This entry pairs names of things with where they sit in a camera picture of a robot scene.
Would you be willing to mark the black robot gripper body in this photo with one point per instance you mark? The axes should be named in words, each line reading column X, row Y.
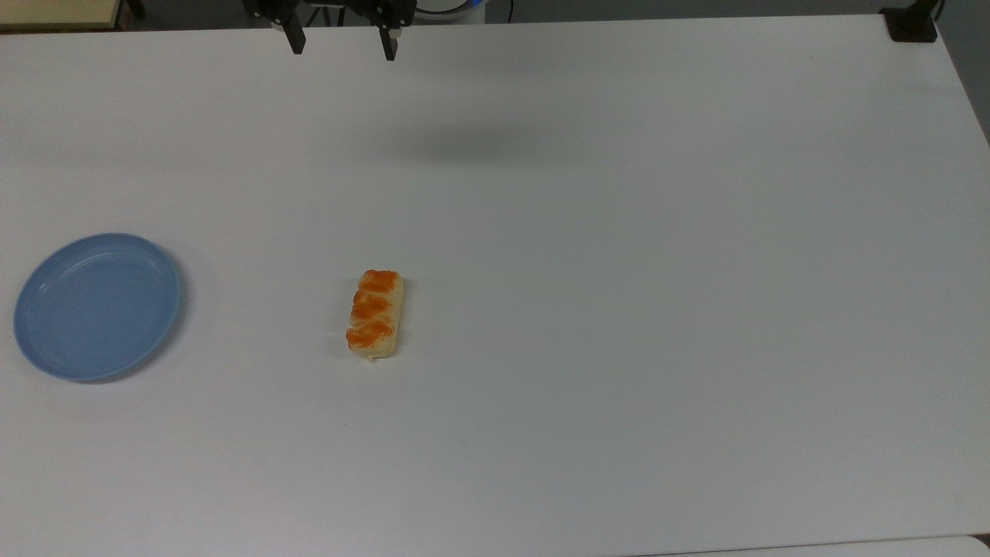
column 332, row 4

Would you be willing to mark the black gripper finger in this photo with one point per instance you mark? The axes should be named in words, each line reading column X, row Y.
column 295, row 37
column 389, row 42

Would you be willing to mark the bread with orange topping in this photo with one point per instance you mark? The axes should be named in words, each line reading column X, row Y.
column 375, row 313

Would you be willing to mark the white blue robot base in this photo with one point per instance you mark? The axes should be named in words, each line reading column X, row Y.
column 456, row 6

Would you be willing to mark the blue round plate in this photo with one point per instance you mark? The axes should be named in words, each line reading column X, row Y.
column 97, row 308

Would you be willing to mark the beige wooden table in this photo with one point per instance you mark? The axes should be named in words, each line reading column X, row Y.
column 58, row 11

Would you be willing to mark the black table clamp mount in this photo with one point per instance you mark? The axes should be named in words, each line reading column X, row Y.
column 911, row 23

